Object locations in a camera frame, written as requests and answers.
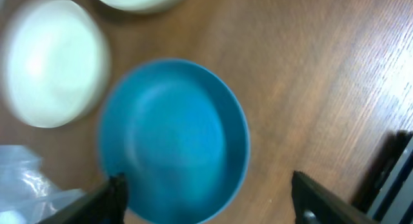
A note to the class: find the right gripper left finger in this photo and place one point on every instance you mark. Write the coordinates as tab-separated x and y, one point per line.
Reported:
106	204

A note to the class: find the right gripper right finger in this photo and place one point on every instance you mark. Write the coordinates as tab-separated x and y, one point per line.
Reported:
313	203

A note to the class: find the blue large bowl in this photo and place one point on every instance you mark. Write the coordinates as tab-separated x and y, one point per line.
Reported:
179	136

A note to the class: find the clear plastic storage bin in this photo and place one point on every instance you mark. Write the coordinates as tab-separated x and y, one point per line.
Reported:
27	196

